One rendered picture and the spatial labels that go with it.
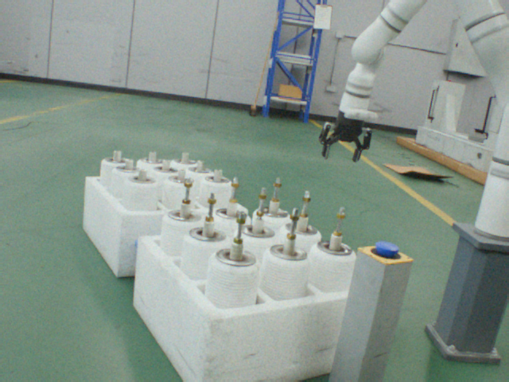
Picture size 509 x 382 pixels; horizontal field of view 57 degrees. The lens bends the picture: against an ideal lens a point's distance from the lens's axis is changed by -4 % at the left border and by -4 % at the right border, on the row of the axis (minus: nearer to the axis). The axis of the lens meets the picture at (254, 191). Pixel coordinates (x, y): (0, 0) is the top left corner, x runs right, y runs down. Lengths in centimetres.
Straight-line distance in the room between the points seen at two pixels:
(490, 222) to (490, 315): 22
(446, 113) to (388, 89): 229
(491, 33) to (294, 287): 69
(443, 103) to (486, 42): 441
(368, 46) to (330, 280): 60
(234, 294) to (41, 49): 717
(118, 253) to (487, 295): 92
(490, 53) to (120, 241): 100
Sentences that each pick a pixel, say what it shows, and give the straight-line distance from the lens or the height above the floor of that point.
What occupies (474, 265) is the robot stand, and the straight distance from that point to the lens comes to 119.
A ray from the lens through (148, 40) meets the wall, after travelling 742.
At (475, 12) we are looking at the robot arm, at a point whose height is 79.
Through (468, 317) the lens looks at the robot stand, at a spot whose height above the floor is 11.
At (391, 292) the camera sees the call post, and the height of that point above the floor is 26.
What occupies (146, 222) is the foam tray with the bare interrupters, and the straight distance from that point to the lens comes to 131.
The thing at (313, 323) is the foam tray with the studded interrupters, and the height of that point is 13.
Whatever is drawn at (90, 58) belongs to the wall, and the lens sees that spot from 762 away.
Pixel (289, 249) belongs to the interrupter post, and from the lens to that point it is 94.
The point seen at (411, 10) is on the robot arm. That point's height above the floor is 79.
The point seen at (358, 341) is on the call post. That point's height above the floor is 16.
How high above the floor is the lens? 58
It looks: 14 degrees down
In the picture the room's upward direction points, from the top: 8 degrees clockwise
